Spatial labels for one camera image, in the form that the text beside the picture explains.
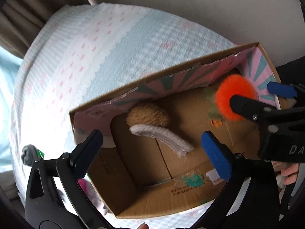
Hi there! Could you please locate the orange fluffy pompom toy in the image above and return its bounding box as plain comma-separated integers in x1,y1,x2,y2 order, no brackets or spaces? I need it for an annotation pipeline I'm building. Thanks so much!
208,74,258,127

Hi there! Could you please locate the brown curtain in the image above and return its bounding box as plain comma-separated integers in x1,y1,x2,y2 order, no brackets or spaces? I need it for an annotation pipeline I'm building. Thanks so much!
1,0,89,58

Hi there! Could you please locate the light blue curtain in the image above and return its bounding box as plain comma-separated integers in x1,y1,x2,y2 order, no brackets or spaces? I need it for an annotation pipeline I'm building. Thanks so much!
0,48,22,173

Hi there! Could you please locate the checkered pink blue bedspread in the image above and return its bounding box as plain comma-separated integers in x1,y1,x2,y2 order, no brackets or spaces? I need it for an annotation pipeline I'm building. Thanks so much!
9,2,239,229

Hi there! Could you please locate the brown plush toy white brim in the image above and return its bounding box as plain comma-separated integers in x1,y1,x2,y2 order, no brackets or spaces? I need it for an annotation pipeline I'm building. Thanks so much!
126,102,194,156

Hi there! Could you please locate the cardboard box pink striped lining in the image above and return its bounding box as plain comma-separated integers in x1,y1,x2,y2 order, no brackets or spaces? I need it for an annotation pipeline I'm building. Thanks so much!
69,42,285,219

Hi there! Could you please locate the green small packet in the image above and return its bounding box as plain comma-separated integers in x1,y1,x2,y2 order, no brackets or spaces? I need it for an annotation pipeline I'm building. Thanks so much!
36,149,44,159

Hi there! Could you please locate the person's right hand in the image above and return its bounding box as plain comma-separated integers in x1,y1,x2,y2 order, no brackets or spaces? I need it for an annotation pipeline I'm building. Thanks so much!
272,161,299,186

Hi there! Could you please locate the grey fuzzy sock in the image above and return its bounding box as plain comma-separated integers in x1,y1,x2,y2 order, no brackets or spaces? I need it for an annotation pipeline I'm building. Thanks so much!
21,144,38,167

